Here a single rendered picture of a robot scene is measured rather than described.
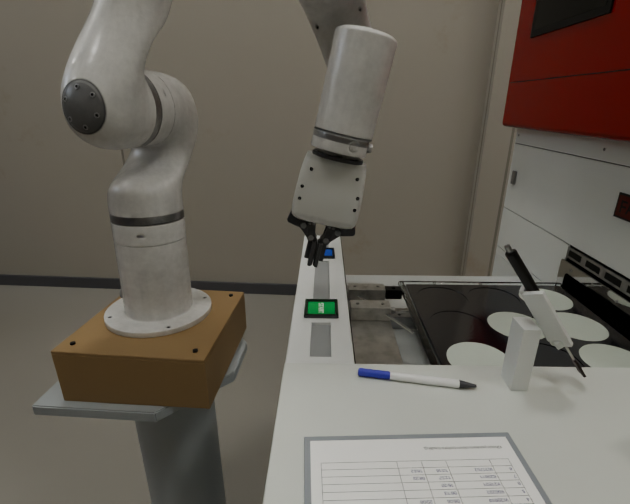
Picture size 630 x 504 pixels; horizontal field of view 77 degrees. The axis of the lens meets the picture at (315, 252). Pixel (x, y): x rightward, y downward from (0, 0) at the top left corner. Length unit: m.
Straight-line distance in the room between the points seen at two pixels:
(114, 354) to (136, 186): 0.27
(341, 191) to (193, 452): 0.61
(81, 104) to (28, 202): 2.78
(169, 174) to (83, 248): 2.60
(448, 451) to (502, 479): 0.05
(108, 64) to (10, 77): 2.65
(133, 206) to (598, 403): 0.68
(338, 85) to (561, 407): 0.46
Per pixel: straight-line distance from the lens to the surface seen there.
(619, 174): 0.98
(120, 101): 0.63
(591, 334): 0.87
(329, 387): 0.50
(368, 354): 0.70
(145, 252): 0.71
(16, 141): 3.33
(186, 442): 0.90
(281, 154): 2.57
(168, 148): 0.74
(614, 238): 0.98
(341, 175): 0.57
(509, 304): 0.90
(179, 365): 0.67
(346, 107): 0.54
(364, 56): 0.55
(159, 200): 0.69
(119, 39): 0.65
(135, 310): 0.76
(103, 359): 0.72
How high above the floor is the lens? 1.28
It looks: 21 degrees down
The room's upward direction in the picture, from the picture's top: straight up
